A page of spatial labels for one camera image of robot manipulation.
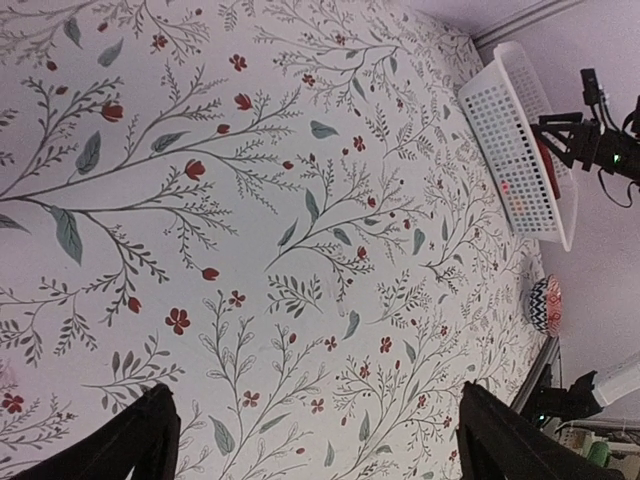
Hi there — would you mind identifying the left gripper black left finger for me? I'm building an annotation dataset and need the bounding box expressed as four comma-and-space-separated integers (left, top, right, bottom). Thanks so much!
14, 383, 181, 480

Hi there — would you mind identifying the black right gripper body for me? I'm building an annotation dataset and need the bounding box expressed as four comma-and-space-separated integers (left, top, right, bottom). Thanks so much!
577, 121, 639, 180

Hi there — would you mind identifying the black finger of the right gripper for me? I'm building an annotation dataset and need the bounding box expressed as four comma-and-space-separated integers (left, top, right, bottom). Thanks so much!
530, 124, 583, 169
537, 112, 585, 138

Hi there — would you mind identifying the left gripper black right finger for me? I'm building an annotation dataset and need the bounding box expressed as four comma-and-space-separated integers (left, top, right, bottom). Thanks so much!
457, 382, 620, 480

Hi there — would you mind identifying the dark red towel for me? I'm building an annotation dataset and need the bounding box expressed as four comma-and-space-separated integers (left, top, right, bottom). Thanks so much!
537, 141, 561, 200

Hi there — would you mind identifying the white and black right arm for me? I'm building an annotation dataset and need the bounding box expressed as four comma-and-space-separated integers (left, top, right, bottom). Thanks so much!
531, 112, 639, 422

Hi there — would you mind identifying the white perforated plastic basket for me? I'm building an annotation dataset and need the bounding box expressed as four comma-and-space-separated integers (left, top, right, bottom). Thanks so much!
458, 41, 578, 251

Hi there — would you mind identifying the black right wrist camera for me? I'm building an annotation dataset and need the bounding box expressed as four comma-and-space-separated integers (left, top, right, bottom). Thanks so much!
580, 68, 606, 107

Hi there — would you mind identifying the black right camera cable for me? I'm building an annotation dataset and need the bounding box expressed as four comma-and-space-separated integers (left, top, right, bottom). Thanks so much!
597, 94, 640, 209

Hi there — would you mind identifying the aluminium front rail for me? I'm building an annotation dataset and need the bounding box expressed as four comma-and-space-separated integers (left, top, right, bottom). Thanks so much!
510, 337, 560, 414

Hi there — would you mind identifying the aluminium frame post right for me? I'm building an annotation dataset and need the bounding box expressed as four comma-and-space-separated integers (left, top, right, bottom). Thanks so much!
471, 0, 584, 49

